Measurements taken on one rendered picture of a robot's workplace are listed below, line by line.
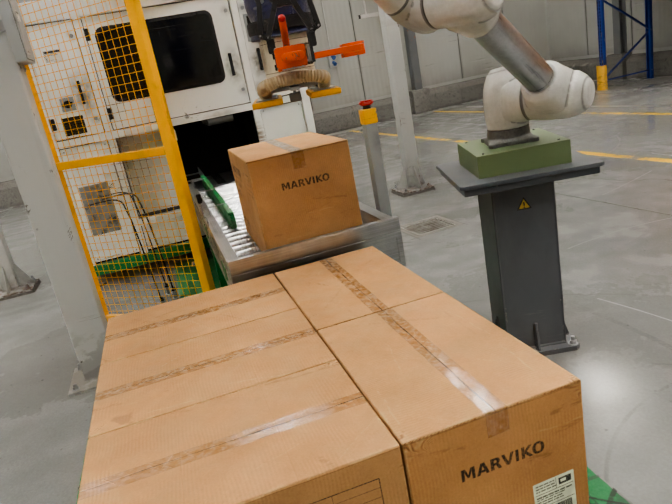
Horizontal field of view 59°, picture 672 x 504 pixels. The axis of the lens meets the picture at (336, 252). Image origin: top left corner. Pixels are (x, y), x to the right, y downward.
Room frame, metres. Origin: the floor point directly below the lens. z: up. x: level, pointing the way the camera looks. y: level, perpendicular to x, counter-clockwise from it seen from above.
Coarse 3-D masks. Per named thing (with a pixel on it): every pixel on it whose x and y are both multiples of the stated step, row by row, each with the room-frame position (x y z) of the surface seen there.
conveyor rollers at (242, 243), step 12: (204, 192) 4.21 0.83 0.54; (228, 192) 3.99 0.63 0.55; (228, 204) 3.62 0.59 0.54; (240, 204) 3.55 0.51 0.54; (216, 216) 3.33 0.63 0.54; (240, 216) 3.19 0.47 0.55; (228, 228) 2.99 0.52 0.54; (240, 228) 2.92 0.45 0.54; (228, 240) 2.72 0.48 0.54; (240, 240) 2.66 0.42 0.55; (252, 240) 2.65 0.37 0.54; (240, 252) 2.47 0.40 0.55; (252, 252) 2.47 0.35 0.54
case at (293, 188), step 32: (256, 160) 2.23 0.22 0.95; (288, 160) 2.26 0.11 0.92; (320, 160) 2.29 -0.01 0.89; (256, 192) 2.23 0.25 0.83; (288, 192) 2.26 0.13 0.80; (320, 192) 2.28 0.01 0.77; (352, 192) 2.31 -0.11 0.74; (256, 224) 2.35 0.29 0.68; (288, 224) 2.25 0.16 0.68; (320, 224) 2.28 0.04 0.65; (352, 224) 2.31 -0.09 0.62
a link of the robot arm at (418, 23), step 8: (408, 0) 1.79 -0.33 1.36; (416, 0) 1.79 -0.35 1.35; (408, 8) 1.79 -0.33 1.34; (416, 8) 1.79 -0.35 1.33; (392, 16) 1.82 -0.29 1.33; (400, 16) 1.81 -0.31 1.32; (408, 16) 1.81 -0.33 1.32; (416, 16) 1.79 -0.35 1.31; (424, 16) 1.78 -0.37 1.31; (400, 24) 1.86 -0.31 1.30; (408, 24) 1.84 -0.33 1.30; (416, 24) 1.82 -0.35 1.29; (424, 24) 1.80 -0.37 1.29; (416, 32) 1.89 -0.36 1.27; (424, 32) 1.88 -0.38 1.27; (432, 32) 1.89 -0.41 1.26
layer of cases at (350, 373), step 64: (384, 256) 2.05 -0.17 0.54; (128, 320) 1.90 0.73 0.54; (192, 320) 1.79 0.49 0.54; (256, 320) 1.69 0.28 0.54; (320, 320) 1.59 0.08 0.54; (384, 320) 1.51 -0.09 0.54; (448, 320) 1.43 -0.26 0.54; (128, 384) 1.42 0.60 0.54; (192, 384) 1.35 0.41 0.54; (256, 384) 1.29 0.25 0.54; (320, 384) 1.23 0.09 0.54; (384, 384) 1.18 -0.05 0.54; (448, 384) 1.12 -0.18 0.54; (512, 384) 1.08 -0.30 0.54; (576, 384) 1.05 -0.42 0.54; (128, 448) 1.12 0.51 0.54; (192, 448) 1.07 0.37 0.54; (256, 448) 1.03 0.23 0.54; (320, 448) 0.99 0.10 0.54; (384, 448) 0.95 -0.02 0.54; (448, 448) 0.97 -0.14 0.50; (512, 448) 1.01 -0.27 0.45; (576, 448) 1.04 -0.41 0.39
